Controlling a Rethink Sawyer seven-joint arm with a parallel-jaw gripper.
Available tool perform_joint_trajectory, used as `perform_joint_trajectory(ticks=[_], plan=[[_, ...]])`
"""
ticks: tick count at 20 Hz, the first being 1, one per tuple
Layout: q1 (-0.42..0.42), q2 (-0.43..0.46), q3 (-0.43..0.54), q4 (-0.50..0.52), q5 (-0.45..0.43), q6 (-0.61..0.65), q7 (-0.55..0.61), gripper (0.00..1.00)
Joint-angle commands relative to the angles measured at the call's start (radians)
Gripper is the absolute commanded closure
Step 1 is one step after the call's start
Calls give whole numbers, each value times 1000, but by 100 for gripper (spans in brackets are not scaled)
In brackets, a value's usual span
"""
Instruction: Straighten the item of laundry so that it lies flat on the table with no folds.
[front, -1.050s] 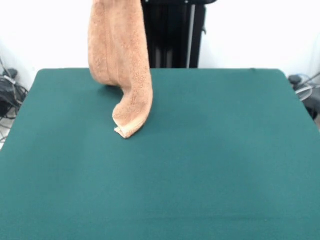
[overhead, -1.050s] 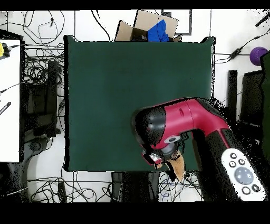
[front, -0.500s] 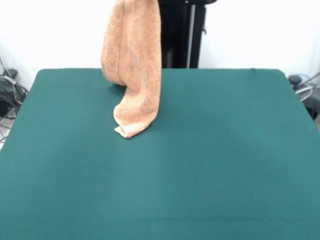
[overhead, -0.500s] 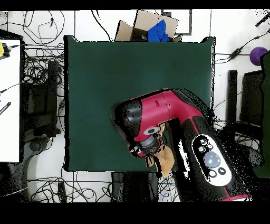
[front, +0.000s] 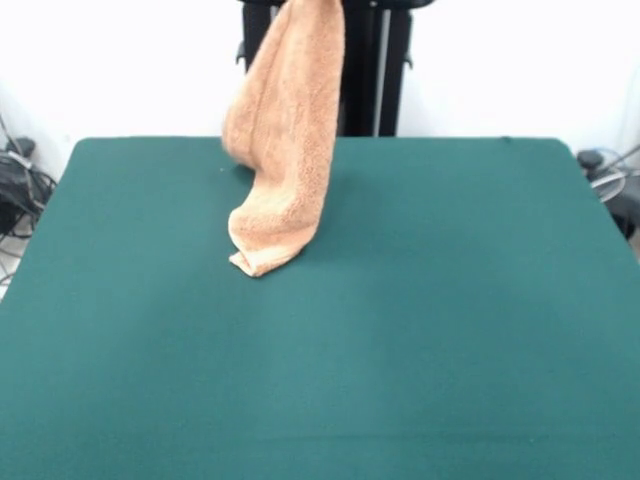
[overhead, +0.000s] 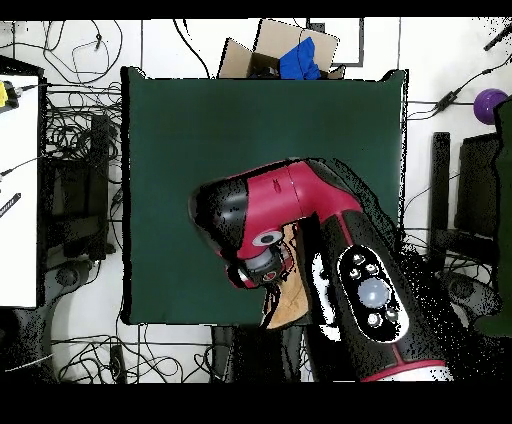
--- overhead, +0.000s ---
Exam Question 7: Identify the dark green draped cloth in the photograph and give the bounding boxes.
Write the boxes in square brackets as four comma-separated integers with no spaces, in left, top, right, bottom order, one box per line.
[473,97,512,337]

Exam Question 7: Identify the black cable tangle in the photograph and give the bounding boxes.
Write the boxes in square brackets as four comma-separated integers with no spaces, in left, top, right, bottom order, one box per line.
[42,81,122,165]
[401,227,493,281]

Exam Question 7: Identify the brown cardboard box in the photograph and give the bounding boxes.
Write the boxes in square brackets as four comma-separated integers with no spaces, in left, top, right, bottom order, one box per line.
[217,18,347,80]

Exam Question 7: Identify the black upright post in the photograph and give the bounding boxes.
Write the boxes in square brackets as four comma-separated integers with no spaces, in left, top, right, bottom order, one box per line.
[426,131,451,273]

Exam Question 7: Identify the black power adapter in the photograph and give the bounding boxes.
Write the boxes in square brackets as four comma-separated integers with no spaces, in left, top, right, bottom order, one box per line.
[433,89,462,114]

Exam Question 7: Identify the blue cloth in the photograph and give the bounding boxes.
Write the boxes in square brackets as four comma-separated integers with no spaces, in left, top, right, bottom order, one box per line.
[278,36,322,80]

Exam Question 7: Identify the black floor frame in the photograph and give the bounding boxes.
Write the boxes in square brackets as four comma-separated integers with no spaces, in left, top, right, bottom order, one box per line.
[305,17,365,68]

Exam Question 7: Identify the black rod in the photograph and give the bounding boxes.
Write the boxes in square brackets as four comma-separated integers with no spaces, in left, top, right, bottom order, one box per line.
[482,23,512,52]

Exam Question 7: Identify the yellow black tool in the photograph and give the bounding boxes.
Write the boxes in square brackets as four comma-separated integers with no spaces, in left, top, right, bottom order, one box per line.
[0,80,20,110]

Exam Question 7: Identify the purple ball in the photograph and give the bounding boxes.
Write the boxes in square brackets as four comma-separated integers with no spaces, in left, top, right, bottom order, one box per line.
[473,88,510,126]

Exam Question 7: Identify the black power strip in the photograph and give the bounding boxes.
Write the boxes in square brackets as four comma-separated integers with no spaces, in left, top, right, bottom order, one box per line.
[109,344,127,383]

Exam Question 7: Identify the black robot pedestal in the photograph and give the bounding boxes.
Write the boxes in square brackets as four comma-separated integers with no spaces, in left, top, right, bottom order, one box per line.
[210,324,305,383]

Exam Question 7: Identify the white table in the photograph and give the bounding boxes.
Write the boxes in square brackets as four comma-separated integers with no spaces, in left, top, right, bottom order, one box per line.
[0,73,41,309]

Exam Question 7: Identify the orange terry towel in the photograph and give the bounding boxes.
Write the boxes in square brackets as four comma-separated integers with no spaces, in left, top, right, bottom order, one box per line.
[261,223,311,330]

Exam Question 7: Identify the black bar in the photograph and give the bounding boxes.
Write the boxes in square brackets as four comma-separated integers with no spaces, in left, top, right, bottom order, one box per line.
[0,192,22,219]

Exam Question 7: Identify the black equipment stand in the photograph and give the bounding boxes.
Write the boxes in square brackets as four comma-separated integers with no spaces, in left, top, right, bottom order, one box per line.
[39,113,112,261]

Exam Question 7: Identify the dark green table cloth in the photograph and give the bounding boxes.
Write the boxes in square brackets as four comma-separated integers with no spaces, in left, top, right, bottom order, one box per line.
[120,66,410,326]

